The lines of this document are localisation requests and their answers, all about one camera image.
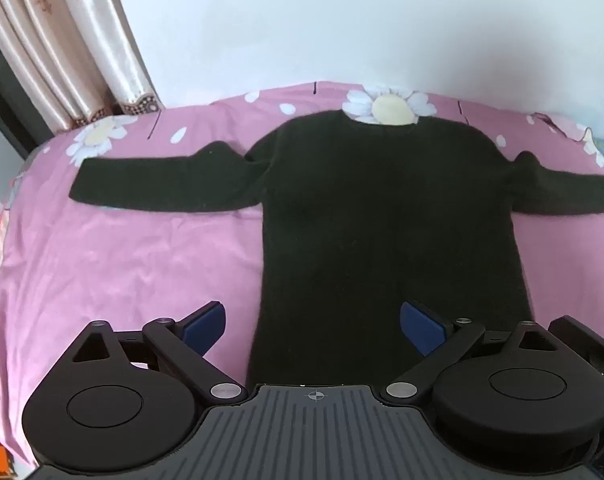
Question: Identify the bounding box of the cream patterned curtain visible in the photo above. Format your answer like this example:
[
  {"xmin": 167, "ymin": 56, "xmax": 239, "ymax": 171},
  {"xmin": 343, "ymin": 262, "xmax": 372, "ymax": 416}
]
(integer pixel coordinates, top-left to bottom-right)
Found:
[{"xmin": 0, "ymin": 0, "xmax": 166, "ymax": 134}]

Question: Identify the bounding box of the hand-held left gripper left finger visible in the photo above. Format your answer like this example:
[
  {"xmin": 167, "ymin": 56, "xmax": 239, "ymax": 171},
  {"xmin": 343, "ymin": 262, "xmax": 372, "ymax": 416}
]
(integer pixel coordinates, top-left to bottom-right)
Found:
[{"xmin": 72, "ymin": 301, "xmax": 249, "ymax": 403}]

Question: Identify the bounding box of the pink floral bedsheet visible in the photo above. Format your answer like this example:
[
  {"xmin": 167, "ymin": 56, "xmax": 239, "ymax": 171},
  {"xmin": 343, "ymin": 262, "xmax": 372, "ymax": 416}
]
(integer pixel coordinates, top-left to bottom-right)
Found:
[{"xmin": 0, "ymin": 80, "xmax": 604, "ymax": 471}]

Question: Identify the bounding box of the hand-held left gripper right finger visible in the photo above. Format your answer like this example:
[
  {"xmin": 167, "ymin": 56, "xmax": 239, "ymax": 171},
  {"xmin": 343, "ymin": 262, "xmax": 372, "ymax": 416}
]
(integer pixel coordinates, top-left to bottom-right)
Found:
[{"xmin": 381, "ymin": 301, "xmax": 559, "ymax": 404}]

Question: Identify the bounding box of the black knit sweater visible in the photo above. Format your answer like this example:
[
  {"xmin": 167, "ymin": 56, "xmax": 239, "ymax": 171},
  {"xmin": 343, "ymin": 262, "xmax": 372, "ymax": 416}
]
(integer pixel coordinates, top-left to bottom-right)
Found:
[{"xmin": 69, "ymin": 110, "xmax": 604, "ymax": 389}]

